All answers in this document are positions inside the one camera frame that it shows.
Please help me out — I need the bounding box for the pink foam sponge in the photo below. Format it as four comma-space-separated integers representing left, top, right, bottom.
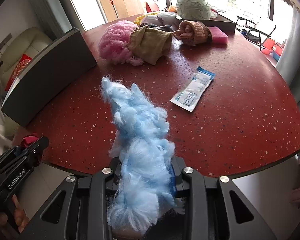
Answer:
207, 26, 228, 45

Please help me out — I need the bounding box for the red fabric item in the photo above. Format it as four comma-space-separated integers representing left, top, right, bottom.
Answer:
20, 134, 39, 148

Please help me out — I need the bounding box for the grey storage box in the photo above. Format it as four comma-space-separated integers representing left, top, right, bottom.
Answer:
0, 28, 98, 127

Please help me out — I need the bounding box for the pink fluffy duster head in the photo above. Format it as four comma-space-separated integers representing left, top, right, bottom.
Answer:
97, 21, 144, 67

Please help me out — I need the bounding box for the red embroidered cushion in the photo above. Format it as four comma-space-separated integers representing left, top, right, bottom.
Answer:
4, 54, 33, 92

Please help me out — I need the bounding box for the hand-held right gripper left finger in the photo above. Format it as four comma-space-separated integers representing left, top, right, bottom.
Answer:
21, 160, 120, 240

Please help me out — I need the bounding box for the black window frame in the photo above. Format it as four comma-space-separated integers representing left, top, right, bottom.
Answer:
161, 0, 294, 22

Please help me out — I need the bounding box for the red handled mop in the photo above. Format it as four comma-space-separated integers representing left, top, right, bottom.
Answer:
108, 0, 119, 20

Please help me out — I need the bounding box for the blue fluffy duster head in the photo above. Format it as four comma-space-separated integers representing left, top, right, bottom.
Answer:
100, 76, 185, 235

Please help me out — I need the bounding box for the tan knit cloth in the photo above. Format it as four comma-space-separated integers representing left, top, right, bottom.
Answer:
128, 26, 172, 65

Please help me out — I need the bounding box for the beige leather armchair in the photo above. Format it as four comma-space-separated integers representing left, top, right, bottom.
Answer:
0, 27, 53, 90

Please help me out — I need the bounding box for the black folding chair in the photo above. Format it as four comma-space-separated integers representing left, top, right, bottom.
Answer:
236, 16, 277, 49

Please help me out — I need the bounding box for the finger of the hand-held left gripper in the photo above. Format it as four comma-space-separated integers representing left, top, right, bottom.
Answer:
14, 135, 50, 168

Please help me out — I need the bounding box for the orange knit sock roll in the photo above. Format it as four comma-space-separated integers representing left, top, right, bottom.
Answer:
172, 20, 213, 47

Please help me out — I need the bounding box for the grey curtain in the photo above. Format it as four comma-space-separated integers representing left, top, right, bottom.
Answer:
24, 0, 84, 34

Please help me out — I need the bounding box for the dark purple knit item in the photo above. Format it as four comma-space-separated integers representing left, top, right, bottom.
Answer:
140, 22, 174, 33

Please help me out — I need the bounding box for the person's left hand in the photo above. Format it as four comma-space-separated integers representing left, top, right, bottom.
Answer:
0, 195, 31, 233

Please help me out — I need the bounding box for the yellow foam net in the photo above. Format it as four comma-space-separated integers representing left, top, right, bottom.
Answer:
134, 11, 160, 25

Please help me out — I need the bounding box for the red gift box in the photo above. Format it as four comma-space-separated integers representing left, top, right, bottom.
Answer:
145, 1, 159, 13

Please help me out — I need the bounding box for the white grey cloth bundle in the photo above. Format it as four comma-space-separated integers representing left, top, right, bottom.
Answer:
141, 12, 177, 27

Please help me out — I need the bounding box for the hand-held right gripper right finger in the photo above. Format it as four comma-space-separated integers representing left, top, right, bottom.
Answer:
145, 156, 278, 240

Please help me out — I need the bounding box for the light blue curtain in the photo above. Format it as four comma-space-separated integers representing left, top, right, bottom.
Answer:
275, 5, 300, 140

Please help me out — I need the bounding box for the dark shallow tray box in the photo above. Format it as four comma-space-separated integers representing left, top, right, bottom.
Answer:
164, 7, 237, 33

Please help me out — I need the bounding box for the red plastic basin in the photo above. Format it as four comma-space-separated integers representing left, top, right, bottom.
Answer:
261, 39, 283, 55

